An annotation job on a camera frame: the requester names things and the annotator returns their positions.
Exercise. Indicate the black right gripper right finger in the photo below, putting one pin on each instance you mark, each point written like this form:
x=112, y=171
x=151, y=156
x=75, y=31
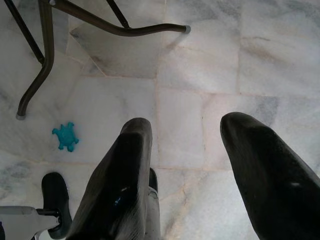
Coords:
x=270, y=185

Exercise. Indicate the blue turtle toy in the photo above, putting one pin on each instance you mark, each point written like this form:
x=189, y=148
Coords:
x=66, y=136

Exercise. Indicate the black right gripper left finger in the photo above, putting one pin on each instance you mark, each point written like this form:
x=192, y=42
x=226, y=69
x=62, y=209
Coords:
x=120, y=190

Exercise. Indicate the black robot foot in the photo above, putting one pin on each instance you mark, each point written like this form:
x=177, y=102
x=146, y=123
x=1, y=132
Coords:
x=153, y=178
x=55, y=197

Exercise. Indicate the grey robot right leg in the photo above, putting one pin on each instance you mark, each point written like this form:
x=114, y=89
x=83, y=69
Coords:
x=153, y=215

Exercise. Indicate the thin black table strut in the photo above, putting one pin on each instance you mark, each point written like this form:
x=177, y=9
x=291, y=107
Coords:
x=120, y=13
x=25, y=31

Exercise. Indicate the black robot left foot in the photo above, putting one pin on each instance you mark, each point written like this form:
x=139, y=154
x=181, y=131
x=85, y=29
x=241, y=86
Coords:
x=55, y=197

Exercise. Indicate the black robot right foot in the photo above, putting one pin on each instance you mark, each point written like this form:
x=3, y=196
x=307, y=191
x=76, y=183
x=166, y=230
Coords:
x=153, y=178

